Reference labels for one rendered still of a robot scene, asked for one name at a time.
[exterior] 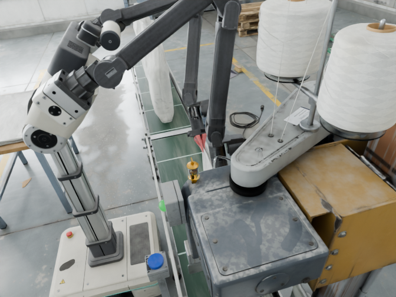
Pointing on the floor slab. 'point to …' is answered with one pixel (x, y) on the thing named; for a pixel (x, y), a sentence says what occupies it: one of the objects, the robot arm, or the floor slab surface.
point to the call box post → (163, 287)
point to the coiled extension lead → (248, 115)
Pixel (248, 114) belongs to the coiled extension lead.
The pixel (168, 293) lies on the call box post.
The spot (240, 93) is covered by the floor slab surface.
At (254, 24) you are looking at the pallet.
